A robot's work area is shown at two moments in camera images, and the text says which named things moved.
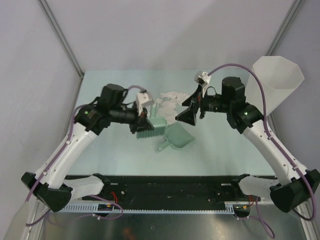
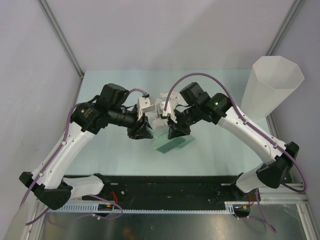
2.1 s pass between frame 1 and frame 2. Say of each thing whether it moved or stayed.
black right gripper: moved
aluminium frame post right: stayed
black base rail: stayed
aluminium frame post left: stayed
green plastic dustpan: moved
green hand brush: moved
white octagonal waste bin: stayed
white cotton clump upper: stayed
